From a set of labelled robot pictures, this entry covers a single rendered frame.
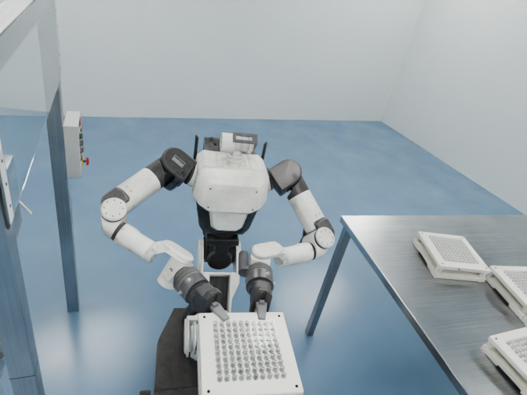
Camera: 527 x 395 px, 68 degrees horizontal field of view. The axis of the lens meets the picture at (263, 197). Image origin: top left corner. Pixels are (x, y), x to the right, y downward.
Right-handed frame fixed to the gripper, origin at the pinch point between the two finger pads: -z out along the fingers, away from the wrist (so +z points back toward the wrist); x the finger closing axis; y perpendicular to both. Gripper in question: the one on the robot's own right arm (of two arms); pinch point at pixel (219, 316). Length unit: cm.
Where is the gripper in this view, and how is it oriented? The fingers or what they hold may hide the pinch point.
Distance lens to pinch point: 115.4
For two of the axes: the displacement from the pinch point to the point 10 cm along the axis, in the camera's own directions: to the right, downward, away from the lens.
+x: -1.8, 8.5, 5.0
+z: -6.6, -4.8, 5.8
